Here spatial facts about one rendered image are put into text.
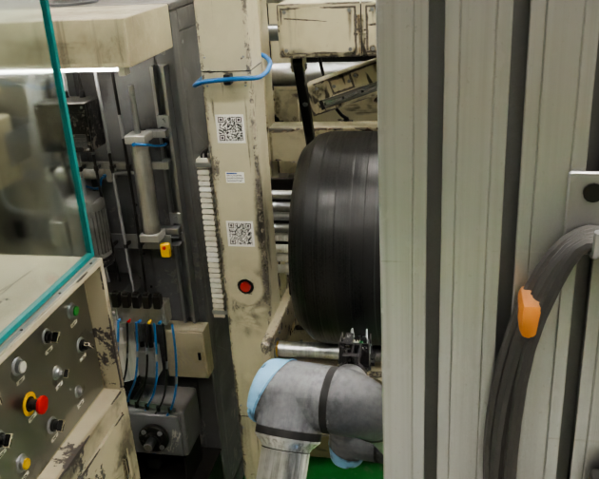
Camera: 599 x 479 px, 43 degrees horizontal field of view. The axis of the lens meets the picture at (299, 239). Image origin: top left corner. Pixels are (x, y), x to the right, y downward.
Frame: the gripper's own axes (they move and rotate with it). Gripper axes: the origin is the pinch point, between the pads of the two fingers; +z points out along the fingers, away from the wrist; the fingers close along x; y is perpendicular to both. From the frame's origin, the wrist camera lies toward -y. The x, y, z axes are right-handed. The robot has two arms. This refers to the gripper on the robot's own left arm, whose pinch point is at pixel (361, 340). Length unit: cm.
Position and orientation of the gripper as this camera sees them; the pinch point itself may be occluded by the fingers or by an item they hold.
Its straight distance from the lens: 192.5
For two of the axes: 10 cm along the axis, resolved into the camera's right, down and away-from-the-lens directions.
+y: -0.5, -9.3, -3.7
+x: -9.8, -0.3, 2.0
